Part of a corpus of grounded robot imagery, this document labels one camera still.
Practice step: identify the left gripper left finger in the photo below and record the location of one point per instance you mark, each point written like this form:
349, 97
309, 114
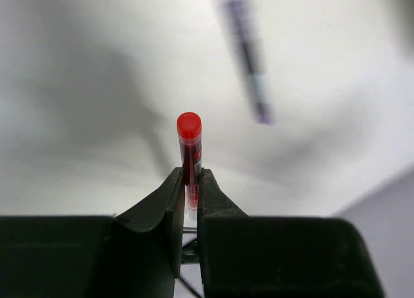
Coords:
134, 254

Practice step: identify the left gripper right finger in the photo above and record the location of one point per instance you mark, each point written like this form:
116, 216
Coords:
252, 256

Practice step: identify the red gel pen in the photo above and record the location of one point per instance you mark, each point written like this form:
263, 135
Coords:
189, 130

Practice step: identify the purple capped gel pen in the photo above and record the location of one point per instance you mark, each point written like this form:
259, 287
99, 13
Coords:
245, 43

